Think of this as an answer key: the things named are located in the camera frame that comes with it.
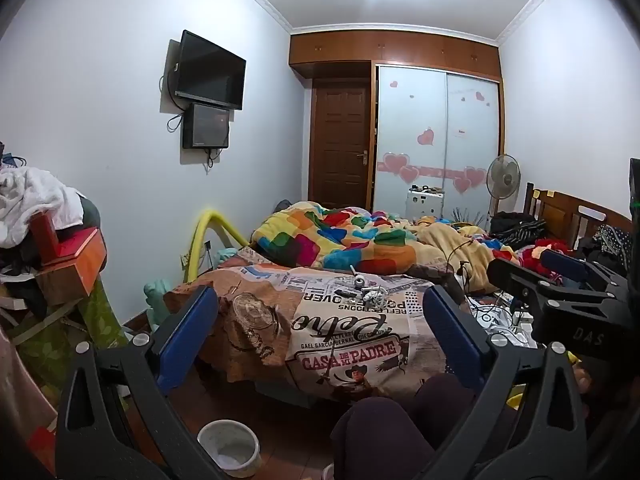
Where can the black wall television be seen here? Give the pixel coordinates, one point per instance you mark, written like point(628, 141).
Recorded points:
point(210, 72)

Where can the wardrobe with heart stickers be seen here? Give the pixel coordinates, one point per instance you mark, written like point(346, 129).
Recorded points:
point(395, 162)

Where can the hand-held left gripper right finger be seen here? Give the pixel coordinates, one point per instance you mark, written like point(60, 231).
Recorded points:
point(452, 330)

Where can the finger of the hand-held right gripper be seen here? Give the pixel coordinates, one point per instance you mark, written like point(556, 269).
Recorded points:
point(510, 275)
point(560, 264)

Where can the small white cabinet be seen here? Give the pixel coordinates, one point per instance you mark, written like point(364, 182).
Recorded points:
point(425, 205)

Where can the dark grey garment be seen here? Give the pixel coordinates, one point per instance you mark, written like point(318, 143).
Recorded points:
point(90, 212)

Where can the teal plastic object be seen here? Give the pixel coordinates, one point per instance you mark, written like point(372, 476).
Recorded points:
point(156, 300)

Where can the pink curtain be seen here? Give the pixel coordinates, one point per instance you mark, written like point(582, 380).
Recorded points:
point(20, 385)

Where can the bundle of black sticks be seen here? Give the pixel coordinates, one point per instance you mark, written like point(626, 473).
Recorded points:
point(467, 217)

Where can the person's leg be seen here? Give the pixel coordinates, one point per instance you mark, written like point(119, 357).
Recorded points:
point(380, 440)
point(445, 400)

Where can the yellow foam tube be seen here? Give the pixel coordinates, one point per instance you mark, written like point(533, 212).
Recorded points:
point(200, 240)

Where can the standing electric fan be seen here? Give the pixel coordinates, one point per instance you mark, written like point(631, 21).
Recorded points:
point(505, 177)

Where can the dark clothes pile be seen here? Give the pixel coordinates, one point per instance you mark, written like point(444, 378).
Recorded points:
point(17, 280)

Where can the black card package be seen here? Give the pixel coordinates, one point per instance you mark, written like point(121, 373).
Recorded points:
point(345, 293)

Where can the white towel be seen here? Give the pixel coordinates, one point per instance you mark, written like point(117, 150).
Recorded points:
point(35, 195)

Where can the wooden bed headboard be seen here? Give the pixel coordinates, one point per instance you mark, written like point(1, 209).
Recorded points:
point(555, 210)

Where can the small black wall monitor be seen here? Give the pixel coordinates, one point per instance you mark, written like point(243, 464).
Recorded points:
point(207, 127)

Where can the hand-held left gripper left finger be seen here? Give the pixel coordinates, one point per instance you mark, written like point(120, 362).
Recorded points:
point(187, 330)

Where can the person's left leg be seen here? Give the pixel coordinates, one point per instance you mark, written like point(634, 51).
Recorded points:
point(380, 440)

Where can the clear tape roll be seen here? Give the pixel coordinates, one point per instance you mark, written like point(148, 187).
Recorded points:
point(361, 282)

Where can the white power strip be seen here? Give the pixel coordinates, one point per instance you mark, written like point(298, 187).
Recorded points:
point(522, 321)

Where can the white plastic bucket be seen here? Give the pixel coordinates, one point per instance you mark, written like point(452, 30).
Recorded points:
point(230, 452)

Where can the black striped clothes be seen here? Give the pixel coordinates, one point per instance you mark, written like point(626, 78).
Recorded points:
point(515, 230)

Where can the red plush toy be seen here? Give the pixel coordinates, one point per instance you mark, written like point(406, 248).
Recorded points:
point(545, 252)

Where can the colourful patchwork fleece blanket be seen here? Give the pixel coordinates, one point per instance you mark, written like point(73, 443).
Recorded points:
point(350, 240)

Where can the dark red box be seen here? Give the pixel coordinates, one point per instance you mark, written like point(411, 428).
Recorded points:
point(45, 237)

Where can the newspaper print blanket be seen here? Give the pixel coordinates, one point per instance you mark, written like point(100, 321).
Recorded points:
point(260, 320)

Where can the person's right leg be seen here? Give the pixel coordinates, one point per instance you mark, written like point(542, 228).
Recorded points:
point(445, 400)

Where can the white and black marker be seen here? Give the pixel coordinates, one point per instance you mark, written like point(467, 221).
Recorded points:
point(353, 273)

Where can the dark patterned cloth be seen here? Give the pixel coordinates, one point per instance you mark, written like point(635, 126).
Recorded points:
point(610, 242)

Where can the orange wooden box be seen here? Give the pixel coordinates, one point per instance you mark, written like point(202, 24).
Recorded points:
point(80, 270)

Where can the brown wooden door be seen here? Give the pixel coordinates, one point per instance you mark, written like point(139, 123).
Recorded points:
point(340, 145)

